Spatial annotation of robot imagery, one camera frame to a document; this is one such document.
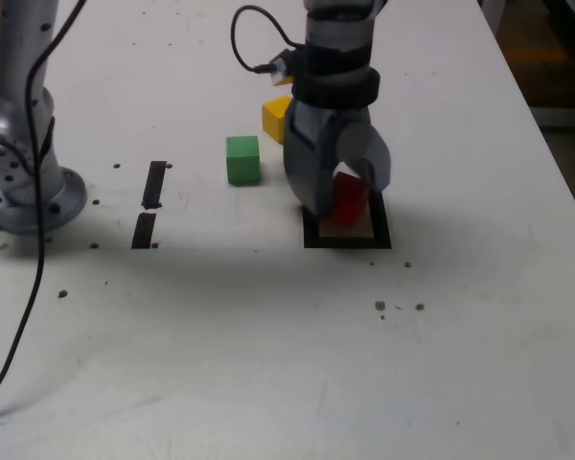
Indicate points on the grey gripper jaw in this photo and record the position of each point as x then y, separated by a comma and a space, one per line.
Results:
357, 141

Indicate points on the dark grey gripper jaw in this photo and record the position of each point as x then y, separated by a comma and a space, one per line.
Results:
309, 158

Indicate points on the yellow cube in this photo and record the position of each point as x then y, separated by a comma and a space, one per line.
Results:
274, 120

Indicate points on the red cube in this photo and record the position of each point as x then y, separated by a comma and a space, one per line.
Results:
350, 206

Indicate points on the green cube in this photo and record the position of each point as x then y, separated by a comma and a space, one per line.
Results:
243, 160

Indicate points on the black tape square outline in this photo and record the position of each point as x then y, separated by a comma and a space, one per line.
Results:
345, 243

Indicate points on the black tape strip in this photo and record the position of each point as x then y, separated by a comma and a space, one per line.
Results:
154, 184

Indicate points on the small wrist camera box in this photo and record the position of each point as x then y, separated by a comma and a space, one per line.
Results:
282, 69

